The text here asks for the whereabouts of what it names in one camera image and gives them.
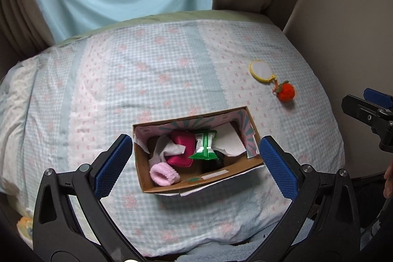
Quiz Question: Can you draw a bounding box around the green bed sheet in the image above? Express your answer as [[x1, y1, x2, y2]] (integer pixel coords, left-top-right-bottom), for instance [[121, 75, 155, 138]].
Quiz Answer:
[[55, 10, 278, 45]]

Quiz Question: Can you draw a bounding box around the green snack packet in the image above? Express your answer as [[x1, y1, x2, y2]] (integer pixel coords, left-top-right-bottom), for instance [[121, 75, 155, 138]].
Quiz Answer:
[[188, 131, 218, 161]]

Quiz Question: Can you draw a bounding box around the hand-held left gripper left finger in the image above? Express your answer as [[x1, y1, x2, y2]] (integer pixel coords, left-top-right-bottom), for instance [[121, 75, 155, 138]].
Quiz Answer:
[[32, 134, 145, 262]]

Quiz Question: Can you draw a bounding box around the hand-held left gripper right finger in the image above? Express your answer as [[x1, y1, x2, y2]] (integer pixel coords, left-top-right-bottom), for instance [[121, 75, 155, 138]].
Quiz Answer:
[[246, 136, 360, 262]]

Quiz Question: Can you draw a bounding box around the cardboard box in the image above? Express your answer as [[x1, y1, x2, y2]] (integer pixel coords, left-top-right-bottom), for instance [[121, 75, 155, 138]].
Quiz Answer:
[[133, 106, 265, 197]]

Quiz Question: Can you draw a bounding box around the orange knitted fruit charm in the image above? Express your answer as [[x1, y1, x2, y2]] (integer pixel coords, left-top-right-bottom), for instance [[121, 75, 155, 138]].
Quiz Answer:
[[271, 80, 296, 102]]

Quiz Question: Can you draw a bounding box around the pink zip pouch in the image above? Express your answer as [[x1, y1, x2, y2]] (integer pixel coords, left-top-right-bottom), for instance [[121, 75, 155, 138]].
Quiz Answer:
[[166, 131, 197, 168]]

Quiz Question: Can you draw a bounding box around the round yellow pocket mirror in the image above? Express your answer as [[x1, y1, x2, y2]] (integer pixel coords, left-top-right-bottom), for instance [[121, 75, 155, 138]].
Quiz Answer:
[[248, 60, 276, 83]]

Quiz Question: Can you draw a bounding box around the pale yellow cloth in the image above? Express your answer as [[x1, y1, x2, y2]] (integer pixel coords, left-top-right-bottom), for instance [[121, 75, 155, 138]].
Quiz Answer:
[[16, 215, 35, 242]]

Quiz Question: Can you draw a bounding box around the grey cloth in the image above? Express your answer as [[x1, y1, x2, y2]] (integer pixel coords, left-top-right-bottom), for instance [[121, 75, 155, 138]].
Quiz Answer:
[[149, 136, 186, 169]]

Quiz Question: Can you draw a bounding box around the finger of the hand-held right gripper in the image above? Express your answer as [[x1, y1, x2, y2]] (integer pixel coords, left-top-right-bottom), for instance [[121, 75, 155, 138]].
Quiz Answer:
[[363, 88, 393, 111], [341, 95, 388, 127]]

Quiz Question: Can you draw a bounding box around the pink fluffy wristband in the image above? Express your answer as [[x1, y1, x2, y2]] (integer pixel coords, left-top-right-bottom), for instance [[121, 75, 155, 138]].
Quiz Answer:
[[150, 163, 181, 187]]

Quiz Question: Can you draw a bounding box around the white paper tissue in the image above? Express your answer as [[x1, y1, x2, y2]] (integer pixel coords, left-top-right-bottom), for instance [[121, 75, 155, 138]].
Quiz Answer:
[[213, 122, 247, 157]]

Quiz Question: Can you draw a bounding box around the person's right hand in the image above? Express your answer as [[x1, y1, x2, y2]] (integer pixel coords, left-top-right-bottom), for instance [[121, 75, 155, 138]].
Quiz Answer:
[[384, 162, 393, 198]]

